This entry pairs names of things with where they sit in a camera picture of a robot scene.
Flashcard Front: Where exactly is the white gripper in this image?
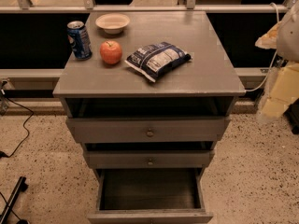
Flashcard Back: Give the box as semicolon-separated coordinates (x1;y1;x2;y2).
256;62;299;124

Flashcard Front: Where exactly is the grey bottom drawer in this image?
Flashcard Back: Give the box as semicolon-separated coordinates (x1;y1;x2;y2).
87;168;213;224

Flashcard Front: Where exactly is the grey drawer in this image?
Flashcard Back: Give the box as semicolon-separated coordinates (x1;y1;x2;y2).
87;168;213;224
83;150;214;169
66;117;230;143

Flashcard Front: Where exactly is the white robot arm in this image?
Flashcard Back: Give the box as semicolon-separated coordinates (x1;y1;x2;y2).
255;1;299;123

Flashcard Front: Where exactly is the grey top drawer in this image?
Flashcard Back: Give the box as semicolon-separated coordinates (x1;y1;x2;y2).
66;117;230;143

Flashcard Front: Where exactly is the grey wooden drawer cabinet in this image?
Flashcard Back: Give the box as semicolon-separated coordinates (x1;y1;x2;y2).
52;10;247;224

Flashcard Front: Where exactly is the grey middle drawer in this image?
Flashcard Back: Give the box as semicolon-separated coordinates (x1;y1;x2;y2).
83;150;214;169

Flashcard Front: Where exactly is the blue white chip bag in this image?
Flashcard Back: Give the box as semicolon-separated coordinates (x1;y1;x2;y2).
125;42;192;82

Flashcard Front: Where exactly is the red apple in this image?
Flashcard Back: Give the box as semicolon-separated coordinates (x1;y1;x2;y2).
99;40;122;64

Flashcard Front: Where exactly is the white paper bowl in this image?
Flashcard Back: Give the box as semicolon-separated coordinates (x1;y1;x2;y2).
95;13;130;35

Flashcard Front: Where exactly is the blue soda can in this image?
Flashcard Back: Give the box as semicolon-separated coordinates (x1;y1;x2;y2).
67;21;93;60

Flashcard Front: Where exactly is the black metal stand leg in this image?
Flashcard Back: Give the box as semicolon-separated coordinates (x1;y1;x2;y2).
0;176;30;224

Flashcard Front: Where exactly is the metal railing frame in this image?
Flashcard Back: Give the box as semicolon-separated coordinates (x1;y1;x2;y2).
0;0;298;13

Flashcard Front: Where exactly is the white cable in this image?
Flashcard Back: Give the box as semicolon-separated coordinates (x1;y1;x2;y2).
245;2;281;93

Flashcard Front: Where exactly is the black floor cable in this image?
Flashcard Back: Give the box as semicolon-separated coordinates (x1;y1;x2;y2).
0;91;35;159

